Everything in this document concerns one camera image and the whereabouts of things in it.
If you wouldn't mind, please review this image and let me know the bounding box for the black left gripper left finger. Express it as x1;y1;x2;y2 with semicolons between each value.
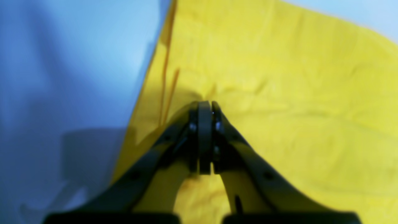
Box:
44;101;213;224

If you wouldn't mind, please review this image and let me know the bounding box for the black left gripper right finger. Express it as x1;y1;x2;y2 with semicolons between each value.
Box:
211;101;361;224

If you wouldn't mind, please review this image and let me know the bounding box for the yellow orange T-shirt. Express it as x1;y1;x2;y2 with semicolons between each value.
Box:
112;0;398;224

